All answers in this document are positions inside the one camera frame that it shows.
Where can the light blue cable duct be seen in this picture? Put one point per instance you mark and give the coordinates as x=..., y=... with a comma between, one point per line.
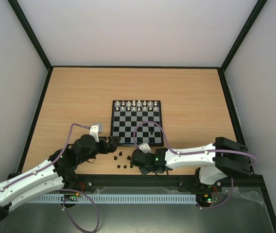
x=118, y=199

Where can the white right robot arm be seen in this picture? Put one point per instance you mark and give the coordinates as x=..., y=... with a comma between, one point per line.
x=214, y=161

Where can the black aluminium front rail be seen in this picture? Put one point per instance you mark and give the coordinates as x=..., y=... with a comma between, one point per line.
x=183, y=183

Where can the black frame post rear right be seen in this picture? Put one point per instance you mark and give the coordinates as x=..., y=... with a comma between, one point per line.
x=243, y=33

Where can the black frame post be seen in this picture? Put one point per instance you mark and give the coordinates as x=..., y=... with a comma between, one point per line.
x=243, y=33
x=30, y=33

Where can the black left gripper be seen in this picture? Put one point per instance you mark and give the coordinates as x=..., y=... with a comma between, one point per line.
x=112, y=147

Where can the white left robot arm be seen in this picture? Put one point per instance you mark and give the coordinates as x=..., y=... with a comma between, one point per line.
x=53, y=174

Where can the black and silver chessboard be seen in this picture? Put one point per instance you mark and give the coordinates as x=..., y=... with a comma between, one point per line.
x=135, y=126

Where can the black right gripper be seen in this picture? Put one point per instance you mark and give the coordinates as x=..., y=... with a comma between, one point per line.
x=135, y=159

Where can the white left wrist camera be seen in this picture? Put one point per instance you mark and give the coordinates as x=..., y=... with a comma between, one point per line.
x=95, y=130

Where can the black frame post rear left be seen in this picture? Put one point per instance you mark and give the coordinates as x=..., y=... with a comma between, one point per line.
x=30, y=33

